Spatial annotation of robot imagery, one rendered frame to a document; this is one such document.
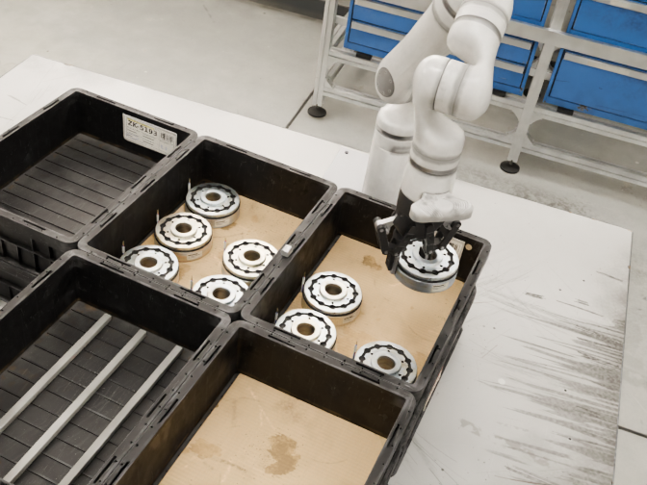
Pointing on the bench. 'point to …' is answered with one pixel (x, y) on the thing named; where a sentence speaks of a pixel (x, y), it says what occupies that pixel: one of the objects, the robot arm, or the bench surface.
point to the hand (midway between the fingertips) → (407, 261)
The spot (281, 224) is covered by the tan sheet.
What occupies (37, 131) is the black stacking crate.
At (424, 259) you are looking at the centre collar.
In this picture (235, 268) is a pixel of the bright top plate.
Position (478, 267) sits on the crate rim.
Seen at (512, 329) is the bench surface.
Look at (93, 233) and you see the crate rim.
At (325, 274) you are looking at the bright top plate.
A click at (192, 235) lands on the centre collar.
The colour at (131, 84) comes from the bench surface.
